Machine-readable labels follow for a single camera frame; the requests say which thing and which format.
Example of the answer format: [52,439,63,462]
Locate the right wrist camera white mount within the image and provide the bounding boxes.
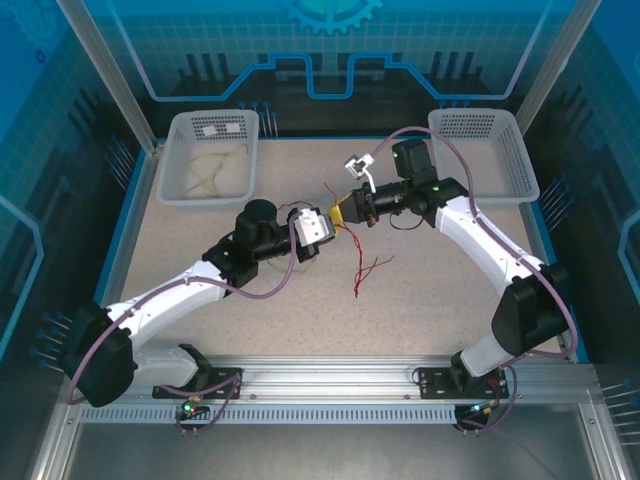
[343,153,377,194]

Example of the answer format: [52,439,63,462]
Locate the grey perforated plastic basket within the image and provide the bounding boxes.
[157,108,261,212]
[427,108,542,210]

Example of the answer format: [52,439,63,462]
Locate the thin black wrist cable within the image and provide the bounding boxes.
[389,212,427,232]

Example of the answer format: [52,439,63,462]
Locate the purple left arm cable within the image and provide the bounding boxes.
[67,207,304,436]

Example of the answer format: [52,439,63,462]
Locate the aluminium frame rail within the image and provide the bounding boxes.
[64,353,601,407]

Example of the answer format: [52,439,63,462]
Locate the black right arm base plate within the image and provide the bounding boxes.
[417,367,511,401]

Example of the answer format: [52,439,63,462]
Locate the slotted grey cable duct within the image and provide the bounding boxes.
[78,404,460,426]

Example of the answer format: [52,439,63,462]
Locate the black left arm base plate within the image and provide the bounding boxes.
[152,367,245,401]

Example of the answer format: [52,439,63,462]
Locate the aluminium frame post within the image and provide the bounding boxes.
[513,0,602,136]
[55,0,164,155]

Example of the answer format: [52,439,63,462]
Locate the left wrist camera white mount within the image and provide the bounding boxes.
[292,207,335,247]

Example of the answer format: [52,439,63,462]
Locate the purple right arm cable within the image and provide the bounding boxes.
[367,125,581,436]

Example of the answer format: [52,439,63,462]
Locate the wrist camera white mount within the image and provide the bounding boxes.
[343,153,377,194]
[292,207,335,247]

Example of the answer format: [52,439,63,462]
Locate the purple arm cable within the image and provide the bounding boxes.
[67,207,304,436]
[367,125,581,436]

